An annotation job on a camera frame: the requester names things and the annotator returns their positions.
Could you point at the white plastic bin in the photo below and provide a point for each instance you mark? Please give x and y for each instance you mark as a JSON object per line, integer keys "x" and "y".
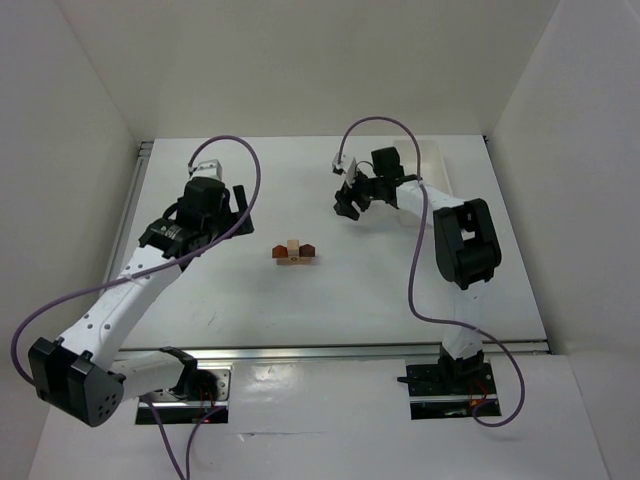
{"x": 433, "y": 173}

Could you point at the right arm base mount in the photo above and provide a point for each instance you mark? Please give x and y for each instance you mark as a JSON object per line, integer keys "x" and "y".
{"x": 431, "y": 397}

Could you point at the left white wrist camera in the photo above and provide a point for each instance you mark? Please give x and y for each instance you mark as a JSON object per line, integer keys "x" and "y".
{"x": 211, "y": 169}

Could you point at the aluminium left rail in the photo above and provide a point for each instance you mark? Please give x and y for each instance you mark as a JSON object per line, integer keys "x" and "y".
{"x": 116, "y": 258}

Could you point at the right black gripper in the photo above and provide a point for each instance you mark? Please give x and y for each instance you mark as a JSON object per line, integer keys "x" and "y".
{"x": 361, "y": 191}

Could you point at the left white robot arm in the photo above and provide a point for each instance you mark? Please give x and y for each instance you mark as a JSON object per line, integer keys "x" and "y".
{"x": 78, "y": 372}

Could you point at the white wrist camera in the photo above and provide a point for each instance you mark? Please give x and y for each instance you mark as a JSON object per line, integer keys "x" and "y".
{"x": 347, "y": 167}
{"x": 211, "y": 169}

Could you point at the aluminium rail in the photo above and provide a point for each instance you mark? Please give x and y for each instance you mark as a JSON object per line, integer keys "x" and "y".
{"x": 116, "y": 258}
{"x": 364, "y": 351}

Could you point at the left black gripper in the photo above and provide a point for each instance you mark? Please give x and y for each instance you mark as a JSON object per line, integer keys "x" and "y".
{"x": 232, "y": 220}

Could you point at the reddish brown wood prism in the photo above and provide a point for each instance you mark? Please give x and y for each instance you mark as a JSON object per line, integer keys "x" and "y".
{"x": 279, "y": 252}

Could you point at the dark brown house block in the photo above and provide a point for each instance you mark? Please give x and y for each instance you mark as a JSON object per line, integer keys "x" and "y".
{"x": 307, "y": 251}

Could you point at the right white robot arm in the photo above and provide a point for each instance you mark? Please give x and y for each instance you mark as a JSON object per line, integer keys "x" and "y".
{"x": 467, "y": 251}

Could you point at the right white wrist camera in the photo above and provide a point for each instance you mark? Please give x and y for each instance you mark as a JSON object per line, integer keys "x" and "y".
{"x": 347, "y": 167}

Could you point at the aluminium front rail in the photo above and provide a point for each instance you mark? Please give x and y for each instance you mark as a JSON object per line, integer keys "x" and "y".
{"x": 364, "y": 351}

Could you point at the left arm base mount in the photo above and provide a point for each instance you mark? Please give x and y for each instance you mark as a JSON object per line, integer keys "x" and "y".
{"x": 209, "y": 398}

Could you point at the long light wood block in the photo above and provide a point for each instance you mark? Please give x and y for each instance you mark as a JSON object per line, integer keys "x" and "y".
{"x": 306, "y": 262}

